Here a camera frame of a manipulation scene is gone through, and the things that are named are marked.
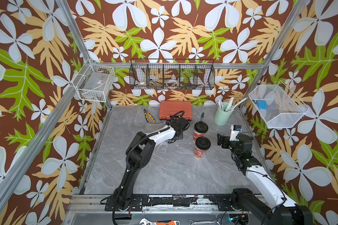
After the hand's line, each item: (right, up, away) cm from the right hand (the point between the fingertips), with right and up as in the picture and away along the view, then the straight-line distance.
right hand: (223, 134), depth 84 cm
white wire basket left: (-81, +32, +3) cm, 87 cm away
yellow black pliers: (-52, +13, +31) cm, 62 cm away
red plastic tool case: (-34, +18, +32) cm, 50 cm away
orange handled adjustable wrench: (-45, -42, -16) cm, 63 cm away
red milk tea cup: (-13, +4, +1) cm, 14 cm away
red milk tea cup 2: (-15, -5, -6) cm, 17 cm away
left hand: (-27, -2, +15) cm, 31 cm away
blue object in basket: (+25, +18, +3) cm, 31 cm away
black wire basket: (-31, +41, +14) cm, 54 cm away
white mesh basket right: (+33, +14, -6) cm, 36 cm away
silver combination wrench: (-22, -43, -15) cm, 50 cm away
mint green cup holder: (+6, +11, +19) cm, 22 cm away
